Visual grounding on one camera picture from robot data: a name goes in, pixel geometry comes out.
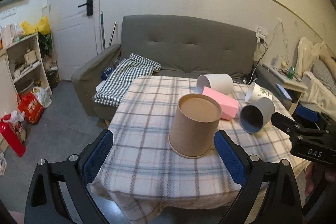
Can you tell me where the pink box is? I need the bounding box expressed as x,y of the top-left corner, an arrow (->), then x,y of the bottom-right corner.
202,86 -> 239,120

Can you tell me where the person right hand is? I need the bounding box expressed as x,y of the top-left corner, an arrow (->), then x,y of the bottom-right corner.
304,162 -> 336,197

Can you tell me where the smartphone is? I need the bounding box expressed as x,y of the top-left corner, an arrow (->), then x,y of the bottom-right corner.
276,84 -> 292,101

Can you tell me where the yellow plastic bag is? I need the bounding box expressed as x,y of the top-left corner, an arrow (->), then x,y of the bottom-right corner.
21,16 -> 51,36

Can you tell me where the black charger cable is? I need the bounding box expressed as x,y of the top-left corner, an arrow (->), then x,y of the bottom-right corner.
231,40 -> 269,84

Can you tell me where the red gift bag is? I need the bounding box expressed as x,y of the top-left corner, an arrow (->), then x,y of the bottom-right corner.
1,110 -> 27,157

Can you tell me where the white bedside table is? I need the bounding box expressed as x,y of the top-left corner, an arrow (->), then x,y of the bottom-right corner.
260,64 -> 307,114

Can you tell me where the white electric kettle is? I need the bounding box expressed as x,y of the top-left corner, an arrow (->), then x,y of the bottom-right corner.
1,23 -> 15,48

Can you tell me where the green broom handle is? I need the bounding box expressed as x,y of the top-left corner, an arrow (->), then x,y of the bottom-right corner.
100,11 -> 106,50

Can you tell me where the white cylinder cup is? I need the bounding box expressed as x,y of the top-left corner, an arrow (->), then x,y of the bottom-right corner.
197,73 -> 234,95

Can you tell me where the white cup green print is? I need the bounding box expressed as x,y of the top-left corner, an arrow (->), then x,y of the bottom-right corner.
245,82 -> 273,104

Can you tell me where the wall power socket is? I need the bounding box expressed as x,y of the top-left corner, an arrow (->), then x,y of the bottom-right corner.
255,25 -> 268,44

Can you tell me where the red shopping bag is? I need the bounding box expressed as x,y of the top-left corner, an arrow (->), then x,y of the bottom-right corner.
17,92 -> 45,124

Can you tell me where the white door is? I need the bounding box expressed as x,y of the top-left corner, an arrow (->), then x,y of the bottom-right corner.
48,0 -> 100,80

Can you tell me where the white plastic bag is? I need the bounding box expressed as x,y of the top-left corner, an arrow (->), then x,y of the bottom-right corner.
33,86 -> 52,108

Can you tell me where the striped pillow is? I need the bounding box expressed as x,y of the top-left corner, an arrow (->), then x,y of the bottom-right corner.
311,60 -> 336,96

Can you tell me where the white headboard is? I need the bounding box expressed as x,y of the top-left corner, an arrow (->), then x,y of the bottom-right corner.
295,38 -> 327,77

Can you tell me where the blue snack packet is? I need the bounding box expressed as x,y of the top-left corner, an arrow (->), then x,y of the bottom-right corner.
100,67 -> 114,81

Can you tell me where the white shelf unit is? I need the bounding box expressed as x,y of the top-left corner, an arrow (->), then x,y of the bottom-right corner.
1,34 -> 52,95

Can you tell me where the grey cylinder cup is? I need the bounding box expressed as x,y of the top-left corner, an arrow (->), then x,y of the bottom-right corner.
240,97 -> 275,134

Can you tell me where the green bottle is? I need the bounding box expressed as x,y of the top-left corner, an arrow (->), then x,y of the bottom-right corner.
286,67 -> 295,80

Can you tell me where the brown kraft paper cup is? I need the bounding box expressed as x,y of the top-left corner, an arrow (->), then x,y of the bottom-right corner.
168,93 -> 222,159

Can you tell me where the grey sofa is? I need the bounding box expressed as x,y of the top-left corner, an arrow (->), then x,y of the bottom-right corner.
71,15 -> 257,121

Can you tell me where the black door handle lock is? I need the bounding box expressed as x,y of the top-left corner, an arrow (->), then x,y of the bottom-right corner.
78,0 -> 93,16

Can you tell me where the green checked cloth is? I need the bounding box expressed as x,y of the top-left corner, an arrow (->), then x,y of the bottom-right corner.
94,53 -> 161,107

